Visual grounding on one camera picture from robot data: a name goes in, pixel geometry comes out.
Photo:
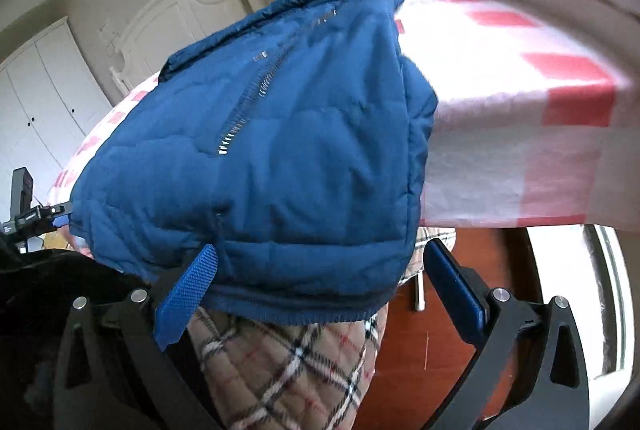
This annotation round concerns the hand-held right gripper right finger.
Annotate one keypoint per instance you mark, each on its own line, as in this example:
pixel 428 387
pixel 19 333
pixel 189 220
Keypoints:
pixel 452 295

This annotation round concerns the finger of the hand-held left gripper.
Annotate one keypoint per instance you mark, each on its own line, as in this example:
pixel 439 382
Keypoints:
pixel 61 221

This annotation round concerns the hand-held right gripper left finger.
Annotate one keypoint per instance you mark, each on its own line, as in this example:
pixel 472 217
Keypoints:
pixel 185 295

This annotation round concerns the blue puffer jacket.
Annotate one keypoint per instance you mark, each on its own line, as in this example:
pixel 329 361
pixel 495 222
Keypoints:
pixel 300 160

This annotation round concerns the white wardrobe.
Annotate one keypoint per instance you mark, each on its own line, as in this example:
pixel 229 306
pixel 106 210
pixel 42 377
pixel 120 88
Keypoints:
pixel 40 110

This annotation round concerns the plaid quilted blanket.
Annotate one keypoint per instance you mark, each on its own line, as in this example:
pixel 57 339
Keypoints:
pixel 280 370

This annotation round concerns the pink checkered bed sheet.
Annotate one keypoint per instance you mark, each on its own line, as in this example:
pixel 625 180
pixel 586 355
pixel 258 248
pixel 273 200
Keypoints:
pixel 500 135

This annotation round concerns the white wooden headboard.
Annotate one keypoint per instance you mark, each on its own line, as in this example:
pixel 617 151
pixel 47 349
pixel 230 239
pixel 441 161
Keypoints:
pixel 165 25

